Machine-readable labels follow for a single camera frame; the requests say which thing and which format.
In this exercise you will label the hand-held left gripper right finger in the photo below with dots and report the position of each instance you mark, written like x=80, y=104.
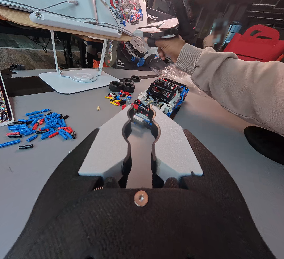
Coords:
x=177, y=152

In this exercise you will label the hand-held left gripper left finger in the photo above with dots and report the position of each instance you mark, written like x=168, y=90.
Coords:
x=106, y=152

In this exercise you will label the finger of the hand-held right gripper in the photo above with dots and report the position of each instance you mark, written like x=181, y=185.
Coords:
x=148, y=26
x=138, y=34

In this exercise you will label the person's right forearm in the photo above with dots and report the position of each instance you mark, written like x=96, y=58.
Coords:
x=233, y=86

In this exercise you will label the grey desk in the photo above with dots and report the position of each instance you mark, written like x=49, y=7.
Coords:
x=44, y=163

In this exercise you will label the person's right hand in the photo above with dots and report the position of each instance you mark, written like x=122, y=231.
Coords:
x=168, y=48

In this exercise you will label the toy car set box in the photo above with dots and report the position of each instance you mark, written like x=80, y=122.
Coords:
x=124, y=59

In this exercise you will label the orange flat object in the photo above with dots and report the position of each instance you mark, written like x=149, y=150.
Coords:
x=97, y=63

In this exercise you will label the heap of assorted loose bricks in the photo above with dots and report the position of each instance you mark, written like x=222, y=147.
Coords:
x=117, y=99

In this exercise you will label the pile of clear plastic bags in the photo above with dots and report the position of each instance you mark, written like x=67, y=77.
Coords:
x=177, y=75

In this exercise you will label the toy brick race car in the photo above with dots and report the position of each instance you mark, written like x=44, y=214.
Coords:
x=168, y=95

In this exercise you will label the pile of blue red pins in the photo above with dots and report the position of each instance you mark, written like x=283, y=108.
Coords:
x=44, y=126

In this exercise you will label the white book stand tray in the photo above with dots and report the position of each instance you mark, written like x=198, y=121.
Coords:
x=66, y=23

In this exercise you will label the red felt bag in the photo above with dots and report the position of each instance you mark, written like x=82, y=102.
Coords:
x=255, y=46

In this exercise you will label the white monitor base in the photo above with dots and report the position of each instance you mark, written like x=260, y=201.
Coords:
x=55, y=81

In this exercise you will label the shiny sticker sheet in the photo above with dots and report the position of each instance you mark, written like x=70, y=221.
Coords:
x=4, y=104

